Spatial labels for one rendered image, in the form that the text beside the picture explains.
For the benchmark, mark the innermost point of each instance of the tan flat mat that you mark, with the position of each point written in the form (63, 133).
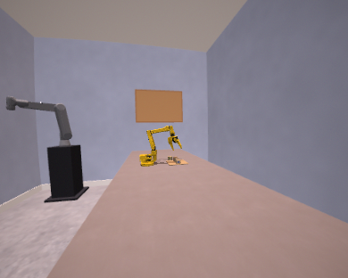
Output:
(172, 162)

